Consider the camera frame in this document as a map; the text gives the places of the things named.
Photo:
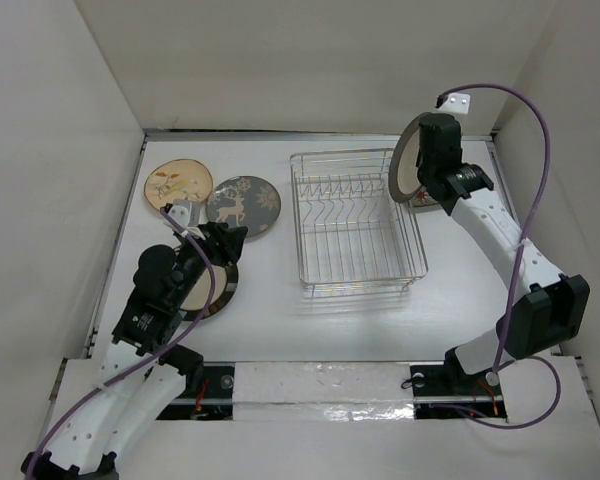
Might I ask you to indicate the black square floral plate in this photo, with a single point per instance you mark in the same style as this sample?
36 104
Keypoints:
422 198

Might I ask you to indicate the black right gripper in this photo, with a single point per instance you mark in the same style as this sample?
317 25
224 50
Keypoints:
461 137

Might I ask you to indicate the striped rim cream plate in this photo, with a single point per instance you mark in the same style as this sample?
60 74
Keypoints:
226 283

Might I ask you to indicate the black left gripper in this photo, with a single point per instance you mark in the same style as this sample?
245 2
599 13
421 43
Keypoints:
221 240

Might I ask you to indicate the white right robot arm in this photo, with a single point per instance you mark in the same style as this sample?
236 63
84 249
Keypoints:
545 307

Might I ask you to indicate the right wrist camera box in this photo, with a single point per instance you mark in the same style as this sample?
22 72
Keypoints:
453 103

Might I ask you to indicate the grey reindeer plate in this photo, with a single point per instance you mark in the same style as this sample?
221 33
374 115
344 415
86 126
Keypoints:
245 201

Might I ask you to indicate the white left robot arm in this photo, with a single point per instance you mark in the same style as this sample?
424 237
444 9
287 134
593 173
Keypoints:
144 367

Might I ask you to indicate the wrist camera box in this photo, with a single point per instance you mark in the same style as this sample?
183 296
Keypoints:
186 213
453 103

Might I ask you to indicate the wire dish rack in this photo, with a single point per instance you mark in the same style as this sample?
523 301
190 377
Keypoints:
352 238

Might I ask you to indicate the beige bird pattern plate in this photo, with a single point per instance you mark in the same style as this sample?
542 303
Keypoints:
179 179

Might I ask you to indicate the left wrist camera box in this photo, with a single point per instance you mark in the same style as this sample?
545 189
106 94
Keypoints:
186 213

